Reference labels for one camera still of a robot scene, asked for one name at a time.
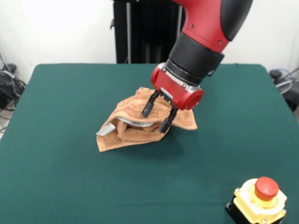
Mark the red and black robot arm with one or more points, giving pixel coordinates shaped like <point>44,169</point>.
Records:
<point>210,23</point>

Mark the orange terry towel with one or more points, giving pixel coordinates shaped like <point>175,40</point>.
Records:
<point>130,140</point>

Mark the dark green table cloth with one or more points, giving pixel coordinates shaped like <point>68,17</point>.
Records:
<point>70,116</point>

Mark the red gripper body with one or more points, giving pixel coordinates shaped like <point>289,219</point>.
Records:
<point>180,95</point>

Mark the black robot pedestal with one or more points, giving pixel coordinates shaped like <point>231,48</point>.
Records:
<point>144,35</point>

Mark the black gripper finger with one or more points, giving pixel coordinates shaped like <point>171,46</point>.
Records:
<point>167,121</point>
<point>149,105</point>

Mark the yellow emergency stop button box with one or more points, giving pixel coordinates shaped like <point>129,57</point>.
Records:
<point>257,205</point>

